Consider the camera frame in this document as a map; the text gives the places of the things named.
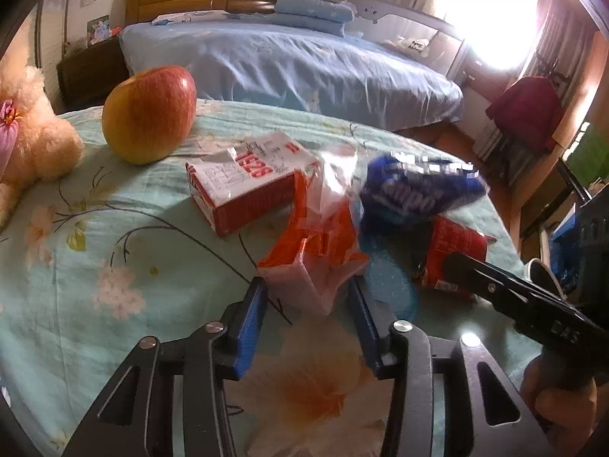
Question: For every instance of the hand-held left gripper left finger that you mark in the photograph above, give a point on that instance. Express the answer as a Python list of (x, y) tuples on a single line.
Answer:
[(247, 328)]

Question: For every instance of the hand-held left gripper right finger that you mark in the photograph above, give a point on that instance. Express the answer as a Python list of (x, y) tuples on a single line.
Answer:
[(364, 328)]

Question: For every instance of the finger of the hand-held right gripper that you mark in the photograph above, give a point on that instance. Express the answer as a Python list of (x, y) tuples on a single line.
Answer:
[(499, 290)]

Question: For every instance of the white round trash bin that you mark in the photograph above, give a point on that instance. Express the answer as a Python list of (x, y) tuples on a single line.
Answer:
[(542, 273)]

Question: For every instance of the red snack packet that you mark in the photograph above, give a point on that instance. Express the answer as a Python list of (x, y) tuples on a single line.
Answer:
[(456, 238)]

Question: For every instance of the orange white plastic bag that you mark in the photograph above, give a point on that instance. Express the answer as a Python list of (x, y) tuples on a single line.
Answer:
[(309, 257)]

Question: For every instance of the blue snack wrapper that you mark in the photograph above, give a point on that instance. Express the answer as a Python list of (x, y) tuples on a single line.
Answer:
[(409, 195)]

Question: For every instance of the red white carton box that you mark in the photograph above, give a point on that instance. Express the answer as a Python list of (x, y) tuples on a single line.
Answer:
[(247, 176)]

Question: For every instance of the person's right hand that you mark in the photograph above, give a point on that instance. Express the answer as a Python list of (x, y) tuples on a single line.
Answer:
[(556, 404)]

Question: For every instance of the green panel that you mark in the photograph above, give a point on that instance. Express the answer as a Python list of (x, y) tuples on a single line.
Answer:
[(592, 152)]

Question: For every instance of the white radiator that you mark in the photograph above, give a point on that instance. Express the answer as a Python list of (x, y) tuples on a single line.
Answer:
[(490, 145)]

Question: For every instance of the green floral bed sheet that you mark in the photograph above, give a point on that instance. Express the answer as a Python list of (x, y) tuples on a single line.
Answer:
[(119, 247)]

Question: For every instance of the red hanging coat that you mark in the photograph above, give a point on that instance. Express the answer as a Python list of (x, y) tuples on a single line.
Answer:
[(523, 109)]

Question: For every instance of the red yellow apple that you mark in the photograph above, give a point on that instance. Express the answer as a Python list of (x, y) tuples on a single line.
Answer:
[(147, 114)]

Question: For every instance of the bed with blue sheet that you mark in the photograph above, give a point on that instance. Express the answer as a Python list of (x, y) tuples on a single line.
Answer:
[(285, 66)]

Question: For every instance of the cream teddy bear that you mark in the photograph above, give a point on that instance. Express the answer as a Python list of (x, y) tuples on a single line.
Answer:
[(43, 143)]

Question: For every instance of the wooden nightstand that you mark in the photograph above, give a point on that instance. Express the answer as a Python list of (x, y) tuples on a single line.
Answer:
[(90, 71)]

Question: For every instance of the flat blue white pillow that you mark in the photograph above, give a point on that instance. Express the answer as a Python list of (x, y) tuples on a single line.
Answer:
[(209, 16)]

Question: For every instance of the folded blue quilt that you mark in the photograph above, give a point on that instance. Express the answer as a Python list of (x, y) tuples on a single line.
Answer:
[(314, 14)]

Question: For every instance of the framed photo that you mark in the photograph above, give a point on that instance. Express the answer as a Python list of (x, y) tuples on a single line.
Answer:
[(99, 29)]

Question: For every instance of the cream louvered wardrobe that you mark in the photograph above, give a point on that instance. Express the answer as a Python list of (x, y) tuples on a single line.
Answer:
[(52, 28)]

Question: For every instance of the grey mesh bed guard rail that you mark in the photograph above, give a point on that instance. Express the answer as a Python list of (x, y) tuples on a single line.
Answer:
[(409, 24)]

